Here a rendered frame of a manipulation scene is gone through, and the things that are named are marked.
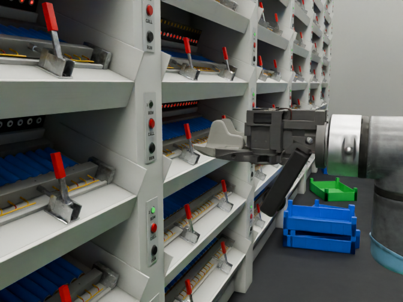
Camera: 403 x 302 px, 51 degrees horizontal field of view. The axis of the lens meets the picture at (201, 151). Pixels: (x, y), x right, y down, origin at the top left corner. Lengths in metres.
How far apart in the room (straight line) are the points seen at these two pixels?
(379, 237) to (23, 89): 0.51
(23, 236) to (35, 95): 0.17
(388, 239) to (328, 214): 1.43
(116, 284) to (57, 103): 0.37
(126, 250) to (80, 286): 0.10
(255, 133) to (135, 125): 0.20
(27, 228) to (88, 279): 0.22
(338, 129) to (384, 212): 0.13
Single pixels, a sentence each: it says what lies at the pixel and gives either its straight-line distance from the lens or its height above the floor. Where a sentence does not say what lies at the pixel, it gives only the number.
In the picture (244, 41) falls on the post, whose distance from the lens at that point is 1.36.
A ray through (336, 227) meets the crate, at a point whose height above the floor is 0.11.
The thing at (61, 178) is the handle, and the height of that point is 0.59.
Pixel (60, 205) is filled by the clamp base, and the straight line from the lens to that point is 0.59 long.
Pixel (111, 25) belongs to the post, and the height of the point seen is 0.80.
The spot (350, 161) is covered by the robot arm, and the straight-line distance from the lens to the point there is 0.61.
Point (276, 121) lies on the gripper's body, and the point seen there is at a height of 0.66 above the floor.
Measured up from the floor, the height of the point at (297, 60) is 0.85.
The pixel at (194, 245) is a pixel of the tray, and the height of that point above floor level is 0.34.
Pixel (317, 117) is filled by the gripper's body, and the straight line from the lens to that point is 0.63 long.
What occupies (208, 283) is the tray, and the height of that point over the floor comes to 0.16.
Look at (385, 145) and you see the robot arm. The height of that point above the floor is 0.63.
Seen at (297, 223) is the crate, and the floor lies 0.11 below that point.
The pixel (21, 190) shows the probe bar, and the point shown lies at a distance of 0.60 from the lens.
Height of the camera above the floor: 0.71
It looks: 9 degrees down
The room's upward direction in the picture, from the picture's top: straight up
